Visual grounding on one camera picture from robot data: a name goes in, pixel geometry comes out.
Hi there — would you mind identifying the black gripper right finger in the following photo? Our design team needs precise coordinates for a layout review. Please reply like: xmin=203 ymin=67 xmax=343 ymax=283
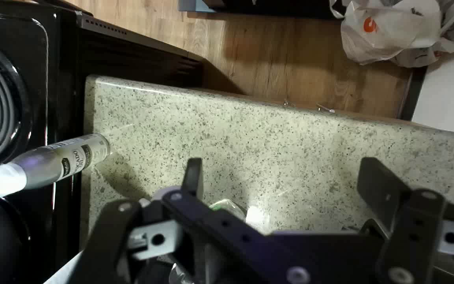
xmin=356 ymin=158 xmax=411 ymax=234

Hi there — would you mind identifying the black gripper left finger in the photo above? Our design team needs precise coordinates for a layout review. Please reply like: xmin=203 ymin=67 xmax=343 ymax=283
xmin=181 ymin=158 xmax=203 ymax=198

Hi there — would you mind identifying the small white-capped spray bottle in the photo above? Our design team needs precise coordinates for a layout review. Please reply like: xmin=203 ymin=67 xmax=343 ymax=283
xmin=0 ymin=135 xmax=110 ymax=199

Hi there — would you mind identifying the white plastic bag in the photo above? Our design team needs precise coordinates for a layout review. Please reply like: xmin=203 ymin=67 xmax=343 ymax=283
xmin=328 ymin=0 xmax=454 ymax=68

